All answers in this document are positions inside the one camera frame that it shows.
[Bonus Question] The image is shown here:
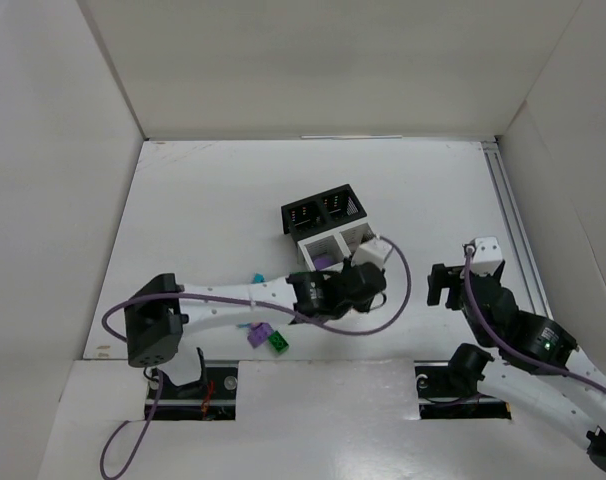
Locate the purple oval lego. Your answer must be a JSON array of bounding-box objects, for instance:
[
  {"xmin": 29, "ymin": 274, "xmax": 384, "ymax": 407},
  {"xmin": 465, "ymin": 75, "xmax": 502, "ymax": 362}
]
[{"xmin": 313, "ymin": 254, "xmax": 335, "ymax": 270}]

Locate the green 2x2 lego front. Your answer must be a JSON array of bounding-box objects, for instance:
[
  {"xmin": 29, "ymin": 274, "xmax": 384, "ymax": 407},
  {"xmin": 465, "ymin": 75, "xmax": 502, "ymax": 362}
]
[{"xmin": 267, "ymin": 331, "xmax": 289, "ymax": 356}]

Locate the purple 2x2 lego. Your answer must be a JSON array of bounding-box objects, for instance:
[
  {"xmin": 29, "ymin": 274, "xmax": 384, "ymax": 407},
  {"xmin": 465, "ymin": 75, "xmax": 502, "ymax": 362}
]
[{"xmin": 247, "ymin": 323, "xmax": 274, "ymax": 349}]

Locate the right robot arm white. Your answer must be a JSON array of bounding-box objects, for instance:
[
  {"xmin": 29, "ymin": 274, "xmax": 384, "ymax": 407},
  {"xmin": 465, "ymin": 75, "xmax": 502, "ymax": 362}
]
[{"xmin": 427, "ymin": 258, "xmax": 606, "ymax": 473}]

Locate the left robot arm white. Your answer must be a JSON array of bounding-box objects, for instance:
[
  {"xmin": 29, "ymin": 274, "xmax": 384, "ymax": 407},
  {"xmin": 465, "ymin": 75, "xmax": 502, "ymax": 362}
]
[{"xmin": 124, "ymin": 262, "xmax": 387, "ymax": 386}]

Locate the white double bin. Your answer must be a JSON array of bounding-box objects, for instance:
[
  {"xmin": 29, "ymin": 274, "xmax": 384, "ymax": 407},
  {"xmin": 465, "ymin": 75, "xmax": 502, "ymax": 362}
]
[{"xmin": 296, "ymin": 220, "xmax": 382, "ymax": 271}]

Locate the black double bin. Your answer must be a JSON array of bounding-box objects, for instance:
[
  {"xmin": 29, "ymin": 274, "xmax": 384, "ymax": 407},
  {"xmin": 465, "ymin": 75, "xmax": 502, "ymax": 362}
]
[{"xmin": 281, "ymin": 184, "xmax": 367, "ymax": 242}]

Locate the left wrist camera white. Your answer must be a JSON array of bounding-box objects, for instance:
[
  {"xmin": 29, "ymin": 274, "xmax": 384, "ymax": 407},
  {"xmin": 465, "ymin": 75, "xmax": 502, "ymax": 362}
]
[{"xmin": 351, "ymin": 236, "xmax": 393, "ymax": 270}]

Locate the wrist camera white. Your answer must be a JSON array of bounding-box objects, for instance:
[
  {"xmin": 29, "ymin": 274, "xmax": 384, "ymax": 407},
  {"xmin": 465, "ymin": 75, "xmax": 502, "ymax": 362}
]
[
  {"xmin": 464, "ymin": 236, "xmax": 504, "ymax": 276},
  {"xmin": 351, "ymin": 236, "xmax": 393, "ymax": 270}
]

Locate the aluminium rail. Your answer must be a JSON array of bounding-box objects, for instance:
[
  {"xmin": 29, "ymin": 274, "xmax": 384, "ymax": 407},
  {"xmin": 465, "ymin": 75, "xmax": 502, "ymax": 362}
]
[{"xmin": 481, "ymin": 140, "xmax": 553, "ymax": 318}]

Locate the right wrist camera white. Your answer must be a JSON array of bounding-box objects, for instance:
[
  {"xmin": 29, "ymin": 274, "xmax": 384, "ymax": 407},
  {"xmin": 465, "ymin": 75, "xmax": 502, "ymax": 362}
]
[{"xmin": 464, "ymin": 236, "xmax": 504, "ymax": 276}]

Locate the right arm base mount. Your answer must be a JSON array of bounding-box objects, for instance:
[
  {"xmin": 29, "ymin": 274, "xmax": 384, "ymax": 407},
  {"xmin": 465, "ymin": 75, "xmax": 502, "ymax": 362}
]
[{"xmin": 415, "ymin": 343, "xmax": 512, "ymax": 420}]

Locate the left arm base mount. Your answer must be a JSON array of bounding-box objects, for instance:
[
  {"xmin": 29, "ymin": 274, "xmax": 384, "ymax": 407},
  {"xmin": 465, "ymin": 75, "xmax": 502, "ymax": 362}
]
[{"xmin": 152, "ymin": 348, "xmax": 239, "ymax": 422}]

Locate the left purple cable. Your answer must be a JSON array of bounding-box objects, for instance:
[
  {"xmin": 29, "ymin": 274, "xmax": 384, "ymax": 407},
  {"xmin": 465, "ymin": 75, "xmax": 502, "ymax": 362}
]
[{"xmin": 99, "ymin": 236, "xmax": 412, "ymax": 480}]

